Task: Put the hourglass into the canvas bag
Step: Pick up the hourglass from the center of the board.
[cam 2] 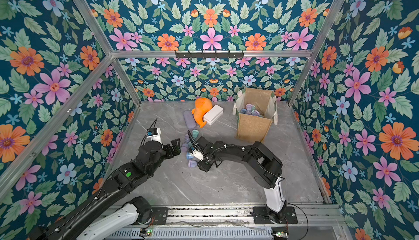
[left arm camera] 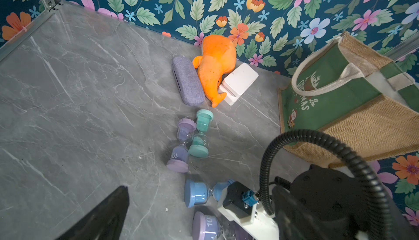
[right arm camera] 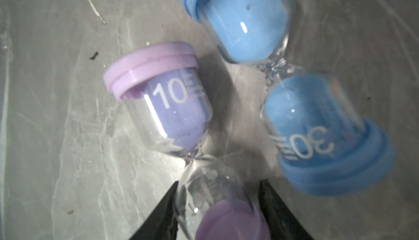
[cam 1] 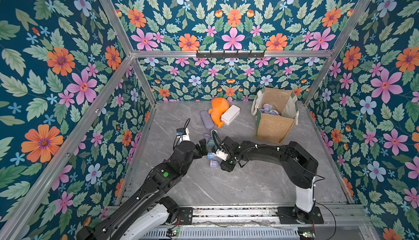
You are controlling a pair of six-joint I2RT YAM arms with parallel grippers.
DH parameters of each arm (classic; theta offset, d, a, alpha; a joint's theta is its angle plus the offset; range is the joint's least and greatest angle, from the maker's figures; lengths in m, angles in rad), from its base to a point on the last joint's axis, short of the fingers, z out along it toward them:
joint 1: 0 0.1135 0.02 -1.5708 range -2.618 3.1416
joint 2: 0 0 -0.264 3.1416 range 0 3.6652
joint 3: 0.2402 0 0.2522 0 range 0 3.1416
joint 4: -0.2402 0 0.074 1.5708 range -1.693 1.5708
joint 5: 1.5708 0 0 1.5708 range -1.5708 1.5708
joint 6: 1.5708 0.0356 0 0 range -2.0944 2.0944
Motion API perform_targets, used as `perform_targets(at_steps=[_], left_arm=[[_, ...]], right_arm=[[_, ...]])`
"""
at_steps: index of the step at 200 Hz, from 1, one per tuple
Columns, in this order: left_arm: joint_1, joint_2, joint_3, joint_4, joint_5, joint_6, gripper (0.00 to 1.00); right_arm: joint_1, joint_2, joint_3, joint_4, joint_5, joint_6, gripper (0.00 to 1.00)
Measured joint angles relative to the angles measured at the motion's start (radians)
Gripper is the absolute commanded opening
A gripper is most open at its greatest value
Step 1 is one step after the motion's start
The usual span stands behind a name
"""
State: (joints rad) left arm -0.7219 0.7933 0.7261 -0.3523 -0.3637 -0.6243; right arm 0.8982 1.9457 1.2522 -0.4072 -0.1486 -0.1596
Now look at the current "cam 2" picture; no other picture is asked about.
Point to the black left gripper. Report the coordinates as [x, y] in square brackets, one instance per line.
[177, 150]

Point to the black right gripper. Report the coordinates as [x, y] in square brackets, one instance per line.
[201, 149]

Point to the teal hourglass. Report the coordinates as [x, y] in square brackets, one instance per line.
[195, 133]

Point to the purple hourglass second row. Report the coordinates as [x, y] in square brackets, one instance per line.
[192, 164]

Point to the purple hourglass third row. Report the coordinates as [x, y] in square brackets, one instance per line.
[255, 113]

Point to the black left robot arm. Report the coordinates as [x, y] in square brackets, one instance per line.
[121, 183]

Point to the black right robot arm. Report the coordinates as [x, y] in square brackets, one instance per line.
[264, 166]

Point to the jute canvas tote bag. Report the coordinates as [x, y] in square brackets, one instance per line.
[255, 128]

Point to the white rectangular box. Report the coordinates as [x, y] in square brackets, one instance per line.
[213, 114]

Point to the orange plush toy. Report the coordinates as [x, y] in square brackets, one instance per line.
[202, 106]

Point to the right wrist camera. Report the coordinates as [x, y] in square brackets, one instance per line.
[198, 154]

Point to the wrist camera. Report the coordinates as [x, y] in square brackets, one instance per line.
[198, 154]
[154, 132]

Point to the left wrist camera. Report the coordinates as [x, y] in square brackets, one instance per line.
[154, 132]

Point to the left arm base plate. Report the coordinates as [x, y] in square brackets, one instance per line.
[154, 216]

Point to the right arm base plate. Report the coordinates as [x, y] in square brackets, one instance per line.
[263, 215]

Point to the black wall hook rail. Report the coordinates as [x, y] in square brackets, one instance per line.
[209, 54]

